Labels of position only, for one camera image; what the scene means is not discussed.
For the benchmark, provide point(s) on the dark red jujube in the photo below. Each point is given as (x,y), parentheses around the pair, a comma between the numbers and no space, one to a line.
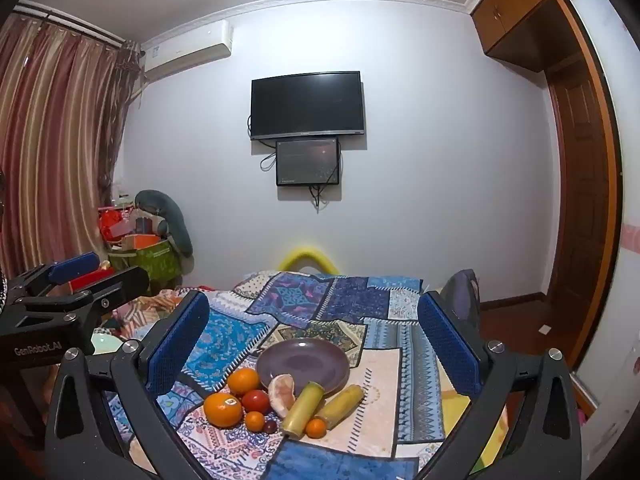
(270,427)

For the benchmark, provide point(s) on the small tangerine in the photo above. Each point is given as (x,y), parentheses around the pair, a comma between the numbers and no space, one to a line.
(254,421)
(316,428)

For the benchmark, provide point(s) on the red tomato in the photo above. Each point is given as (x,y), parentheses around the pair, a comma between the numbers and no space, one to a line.
(256,401)

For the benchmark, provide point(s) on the striped red beige curtain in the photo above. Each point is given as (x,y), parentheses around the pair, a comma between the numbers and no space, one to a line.
(50,135)

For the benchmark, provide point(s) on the white curtain rail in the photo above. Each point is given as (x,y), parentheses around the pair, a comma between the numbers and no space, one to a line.
(65,22)

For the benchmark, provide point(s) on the black wall television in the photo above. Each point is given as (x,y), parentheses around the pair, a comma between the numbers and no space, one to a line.
(306,105)

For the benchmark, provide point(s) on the mint green plate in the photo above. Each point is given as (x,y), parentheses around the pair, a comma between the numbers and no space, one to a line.
(106,342)

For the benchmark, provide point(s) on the red gift box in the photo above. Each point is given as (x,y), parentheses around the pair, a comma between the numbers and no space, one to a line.
(114,222)

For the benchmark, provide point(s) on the wooden overhead cabinet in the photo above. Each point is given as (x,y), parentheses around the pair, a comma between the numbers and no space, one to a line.
(520,15)

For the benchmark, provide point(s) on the brown wooden door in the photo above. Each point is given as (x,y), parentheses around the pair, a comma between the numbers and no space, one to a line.
(580,200)

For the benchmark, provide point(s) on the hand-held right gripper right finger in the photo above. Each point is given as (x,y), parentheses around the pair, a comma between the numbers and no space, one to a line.
(450,345)

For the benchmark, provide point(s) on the small black wall monitor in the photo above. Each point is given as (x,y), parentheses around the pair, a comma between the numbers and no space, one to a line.
(307,162)

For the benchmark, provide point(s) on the brown round plate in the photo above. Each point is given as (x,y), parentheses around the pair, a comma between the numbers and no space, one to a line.
(302,360)

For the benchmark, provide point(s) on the patchwork printed blanket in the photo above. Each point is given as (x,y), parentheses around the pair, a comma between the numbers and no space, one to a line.
(320,305)

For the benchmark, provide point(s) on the large orange with sticker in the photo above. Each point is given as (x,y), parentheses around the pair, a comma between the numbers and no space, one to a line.
(222,411)

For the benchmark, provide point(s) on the orange flat box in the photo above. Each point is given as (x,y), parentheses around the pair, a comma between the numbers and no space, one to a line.
(145,241)

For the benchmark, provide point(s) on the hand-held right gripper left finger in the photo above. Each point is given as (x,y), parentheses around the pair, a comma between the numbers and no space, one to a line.
(180,345)

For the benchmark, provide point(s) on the dark purple chair back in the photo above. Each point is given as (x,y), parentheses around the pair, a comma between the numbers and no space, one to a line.
(462,292)

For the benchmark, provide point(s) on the orange striped quilt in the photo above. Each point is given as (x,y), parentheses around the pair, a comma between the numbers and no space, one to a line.
(150,305)

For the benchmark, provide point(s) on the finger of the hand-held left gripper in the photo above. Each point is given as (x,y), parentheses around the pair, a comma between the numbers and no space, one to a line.
(75,262)
(122,282)

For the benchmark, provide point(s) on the yellow foam cushion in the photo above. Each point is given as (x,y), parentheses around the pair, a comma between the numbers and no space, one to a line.
(307,256)

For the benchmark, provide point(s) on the green gift bag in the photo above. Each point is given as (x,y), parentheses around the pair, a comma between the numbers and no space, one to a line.
(150,262)

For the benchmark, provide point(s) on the peeled pomelo piece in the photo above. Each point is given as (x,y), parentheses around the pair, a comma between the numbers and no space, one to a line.
(280,392)

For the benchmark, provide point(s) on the red low box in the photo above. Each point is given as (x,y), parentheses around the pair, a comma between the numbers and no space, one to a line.
(92,277)

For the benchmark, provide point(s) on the white wall air conditioner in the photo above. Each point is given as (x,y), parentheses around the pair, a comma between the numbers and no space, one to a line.
(187,47)

